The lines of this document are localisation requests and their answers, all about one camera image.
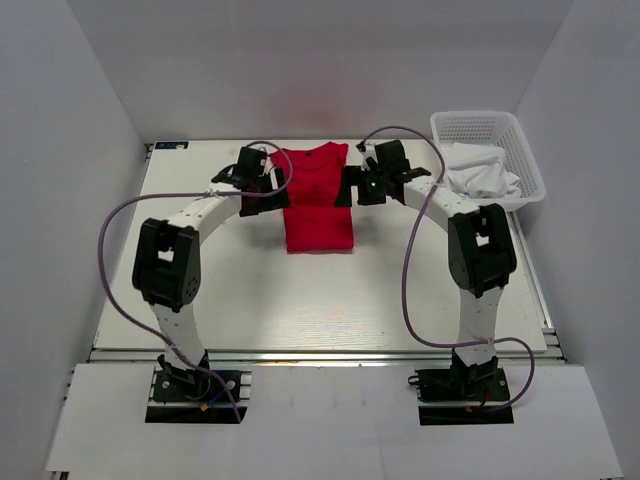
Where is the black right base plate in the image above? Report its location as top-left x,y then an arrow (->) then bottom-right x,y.
407,368 -> 514,426

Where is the black blue sticker label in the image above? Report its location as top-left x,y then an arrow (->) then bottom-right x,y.
154,141 -> 189,150

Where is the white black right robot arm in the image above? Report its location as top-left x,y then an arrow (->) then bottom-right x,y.
335,140 -> 517,399

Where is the white plastic basket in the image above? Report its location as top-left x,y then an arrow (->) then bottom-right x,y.
430,111 -> 546,211

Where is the red t shirt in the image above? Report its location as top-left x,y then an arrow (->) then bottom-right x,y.
270,142 -> 354,254

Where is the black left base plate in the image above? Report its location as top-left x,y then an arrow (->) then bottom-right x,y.
145,369 -> 251,425

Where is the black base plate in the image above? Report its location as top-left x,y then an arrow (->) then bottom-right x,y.
407,368 -> 514,426
145,369 -> 251,425

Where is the white t shirt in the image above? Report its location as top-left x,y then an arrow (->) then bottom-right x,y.
445,142 -> 521,199

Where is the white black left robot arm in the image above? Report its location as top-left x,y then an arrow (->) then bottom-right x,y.
132,141 -> 293,399

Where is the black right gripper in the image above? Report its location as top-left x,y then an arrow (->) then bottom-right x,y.
334,165 -> 389,208

